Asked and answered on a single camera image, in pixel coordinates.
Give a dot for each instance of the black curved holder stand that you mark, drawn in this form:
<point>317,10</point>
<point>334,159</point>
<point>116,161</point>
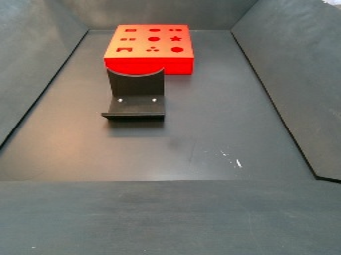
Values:
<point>137,96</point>

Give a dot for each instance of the red shape-sorter block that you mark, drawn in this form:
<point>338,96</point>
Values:
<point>143,48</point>

